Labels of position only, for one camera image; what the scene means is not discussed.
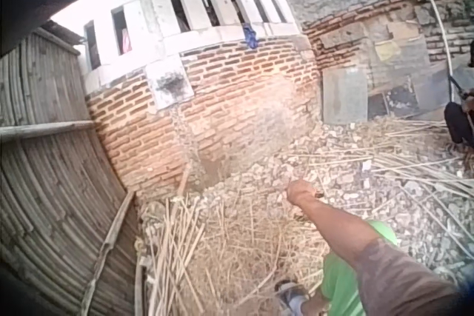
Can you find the person's right hand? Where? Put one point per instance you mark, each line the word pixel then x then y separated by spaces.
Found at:
pixel 300 191

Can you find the person's right fingers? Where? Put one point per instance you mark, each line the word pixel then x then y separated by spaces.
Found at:
pixel 318 194

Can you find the heap of dry straw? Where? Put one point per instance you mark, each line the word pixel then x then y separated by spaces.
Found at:
pixel 244 245

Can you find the person's legs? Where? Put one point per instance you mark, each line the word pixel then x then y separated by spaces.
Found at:
pixel 340 282

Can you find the heap of thin bamboo strips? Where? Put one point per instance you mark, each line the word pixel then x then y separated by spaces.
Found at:
pixel 414 171

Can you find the grey sheet panel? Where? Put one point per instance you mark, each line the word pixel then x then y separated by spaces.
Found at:
pixel 345 95

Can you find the short wooden stick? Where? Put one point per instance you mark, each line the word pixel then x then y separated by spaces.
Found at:
pixel 184 180

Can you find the patchwork sheet shed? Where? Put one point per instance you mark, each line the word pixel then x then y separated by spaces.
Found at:
pixel 403 68

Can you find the bundle of bamboo sticks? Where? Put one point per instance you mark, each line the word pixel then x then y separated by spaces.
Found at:
pixel 166 257

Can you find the blue cloth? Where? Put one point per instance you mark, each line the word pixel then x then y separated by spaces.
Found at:
pixel 251 37

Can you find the long pale bamboo pole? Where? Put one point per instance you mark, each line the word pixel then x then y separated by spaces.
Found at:
pixel 444 38

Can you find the pink cloth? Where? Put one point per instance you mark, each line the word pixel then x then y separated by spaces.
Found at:
pixel 127 42

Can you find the bamboo fence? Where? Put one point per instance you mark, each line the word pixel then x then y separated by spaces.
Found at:
pixel 55 201

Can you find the grey wooden rail pole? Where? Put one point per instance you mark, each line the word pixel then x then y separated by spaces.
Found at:
pixel 44 129

